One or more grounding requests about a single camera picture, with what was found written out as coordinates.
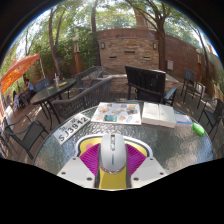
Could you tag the black slatted chair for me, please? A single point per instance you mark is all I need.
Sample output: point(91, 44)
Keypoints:
point(145, 80)

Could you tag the wooden lamp post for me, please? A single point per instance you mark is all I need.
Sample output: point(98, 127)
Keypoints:
point(77, 56)
point(199, 66)

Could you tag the green tube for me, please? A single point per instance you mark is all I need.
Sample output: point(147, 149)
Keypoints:
point(198, 129)

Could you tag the grey wall utility box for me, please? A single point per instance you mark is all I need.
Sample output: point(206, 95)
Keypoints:
point(170, 65)

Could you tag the round dark patio table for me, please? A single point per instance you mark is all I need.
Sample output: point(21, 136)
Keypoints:
point(53, 91)

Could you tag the clear drink bottle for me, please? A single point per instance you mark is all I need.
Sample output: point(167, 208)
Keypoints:
point(57, 80)

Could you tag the white licence plate card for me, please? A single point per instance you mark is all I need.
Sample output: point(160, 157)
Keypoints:
point(70, 129)

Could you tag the black metal armchair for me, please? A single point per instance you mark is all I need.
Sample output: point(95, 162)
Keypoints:
point(193, 83)
point(213, 115)

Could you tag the person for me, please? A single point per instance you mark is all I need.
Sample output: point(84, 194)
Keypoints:
point(30, 86)
point(16, 98)

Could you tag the orange canopy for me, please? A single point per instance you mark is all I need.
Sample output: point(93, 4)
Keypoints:
point(18, 70)

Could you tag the black metal mesh chair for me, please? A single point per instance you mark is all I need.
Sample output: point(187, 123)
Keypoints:
point(28, 133)

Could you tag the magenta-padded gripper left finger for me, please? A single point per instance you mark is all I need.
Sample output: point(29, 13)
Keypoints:
point(75, 171)

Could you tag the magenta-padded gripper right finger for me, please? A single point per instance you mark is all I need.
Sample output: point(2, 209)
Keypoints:
point(150, 170)

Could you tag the white book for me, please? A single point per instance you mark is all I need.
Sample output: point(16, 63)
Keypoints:
point(158, 115)

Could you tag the stone garden table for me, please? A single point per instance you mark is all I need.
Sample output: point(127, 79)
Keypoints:
point(116, 81)

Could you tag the black wall lantern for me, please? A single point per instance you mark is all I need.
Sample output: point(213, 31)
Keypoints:
point(103, 45)
point(154, 46)

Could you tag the yellow duck-shaped mouse pad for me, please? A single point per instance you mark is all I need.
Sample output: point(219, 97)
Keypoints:
point(111, 181)

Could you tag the white computer mouse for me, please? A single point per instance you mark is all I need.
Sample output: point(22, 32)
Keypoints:
point(112, 153)

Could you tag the colourful picture sheet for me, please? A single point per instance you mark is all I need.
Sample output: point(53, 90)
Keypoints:
point(116, 113)

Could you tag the dark wicker chair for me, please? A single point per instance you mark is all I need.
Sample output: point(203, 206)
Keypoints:
point(88, 75)
point(83, 100)

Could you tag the thin pale booklet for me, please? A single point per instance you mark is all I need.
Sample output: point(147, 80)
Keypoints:
point(184, 119)

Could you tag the blue chair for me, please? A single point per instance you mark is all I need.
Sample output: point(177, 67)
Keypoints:
point(42, 84)

